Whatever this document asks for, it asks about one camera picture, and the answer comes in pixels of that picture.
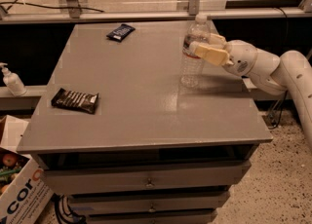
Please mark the grey drawer cabinet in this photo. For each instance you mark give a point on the grey drawer cabinet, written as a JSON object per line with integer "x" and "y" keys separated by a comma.
{"x": 154, "y": 152}

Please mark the red apple in box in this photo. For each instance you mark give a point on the red apple in box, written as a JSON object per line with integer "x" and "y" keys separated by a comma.
{"x": 9, "y": 160}

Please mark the clear plastic water bottle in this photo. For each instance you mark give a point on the clear plastic water bottle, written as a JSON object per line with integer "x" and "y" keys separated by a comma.
{"x": 192, "y": 65}

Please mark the white cardboard box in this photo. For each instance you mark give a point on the white cardboard box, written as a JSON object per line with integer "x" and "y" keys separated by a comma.
{"x": 23, "y": 194}

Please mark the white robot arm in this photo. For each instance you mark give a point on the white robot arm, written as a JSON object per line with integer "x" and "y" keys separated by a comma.
{"x": 272, "y": 74}

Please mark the metal frame rail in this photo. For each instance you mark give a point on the metal frame rail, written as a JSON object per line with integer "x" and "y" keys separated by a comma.
{"x": 146, "y": 15}

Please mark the white pump dispenser bottle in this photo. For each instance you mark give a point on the white pump dispenser bottle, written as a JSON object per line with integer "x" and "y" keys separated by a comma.
{"x": 12, "y": 81}

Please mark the dark brown snack bar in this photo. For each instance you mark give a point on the dark brown snack bar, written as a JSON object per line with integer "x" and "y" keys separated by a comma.
{"x": 72, "y": 100}

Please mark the dark blue snack bar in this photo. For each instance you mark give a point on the dark blue snack bar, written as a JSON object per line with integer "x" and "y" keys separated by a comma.
{"x": 120, "y": 33}

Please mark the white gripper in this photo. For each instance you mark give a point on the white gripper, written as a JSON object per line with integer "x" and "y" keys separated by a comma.
{"x": 242, "y": 57}

